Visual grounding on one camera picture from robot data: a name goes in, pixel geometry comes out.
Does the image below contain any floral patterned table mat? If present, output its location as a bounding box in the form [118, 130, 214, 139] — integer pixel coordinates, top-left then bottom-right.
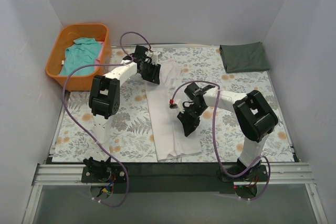
[51, 47, 293, 165]

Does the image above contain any pink t shirt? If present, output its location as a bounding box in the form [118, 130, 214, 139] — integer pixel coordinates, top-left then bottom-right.
[92, 41, 104, 64]

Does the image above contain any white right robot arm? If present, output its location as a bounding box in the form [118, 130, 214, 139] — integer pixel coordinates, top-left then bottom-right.
[169, 81, 278, 181]

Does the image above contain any folded dark green t shirt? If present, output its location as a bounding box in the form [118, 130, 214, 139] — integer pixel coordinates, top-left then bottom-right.
[219, 42, 270, 73]

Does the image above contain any orange plastic basket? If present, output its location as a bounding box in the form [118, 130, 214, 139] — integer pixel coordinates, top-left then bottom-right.
[46, 23, 111, 91]

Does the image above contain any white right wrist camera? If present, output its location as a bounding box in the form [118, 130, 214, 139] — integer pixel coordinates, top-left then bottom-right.
[169, 99, 184, 111]

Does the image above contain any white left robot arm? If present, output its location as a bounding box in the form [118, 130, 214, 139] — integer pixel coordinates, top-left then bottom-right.
[81, 45, 162, 183]

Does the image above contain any aluminium frame rail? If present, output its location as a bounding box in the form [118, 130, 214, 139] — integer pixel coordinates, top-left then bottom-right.
[23, 163, 328, 223]

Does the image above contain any white t shirt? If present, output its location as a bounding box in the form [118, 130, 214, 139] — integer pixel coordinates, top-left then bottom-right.
[145, 58, 201, 162]

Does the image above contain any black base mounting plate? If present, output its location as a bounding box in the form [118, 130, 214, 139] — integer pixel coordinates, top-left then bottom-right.
[81, 163, 268, 194]

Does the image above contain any teal t shirt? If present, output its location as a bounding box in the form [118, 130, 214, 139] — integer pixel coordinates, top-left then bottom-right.
[59, 37, 97, 76]

